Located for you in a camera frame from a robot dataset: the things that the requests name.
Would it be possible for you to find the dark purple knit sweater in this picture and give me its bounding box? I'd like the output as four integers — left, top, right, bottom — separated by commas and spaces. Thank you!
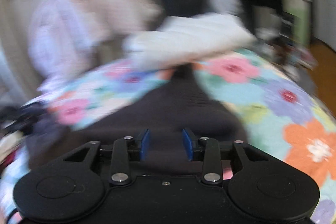
26, 65, 248, 175

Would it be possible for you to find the pink cartoon print quilt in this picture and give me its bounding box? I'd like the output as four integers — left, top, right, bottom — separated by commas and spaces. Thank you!
28, 0, 162, 81

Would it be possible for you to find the white quilted pillow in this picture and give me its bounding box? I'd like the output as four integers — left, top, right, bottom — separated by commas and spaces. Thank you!
122, 12, 256, 71

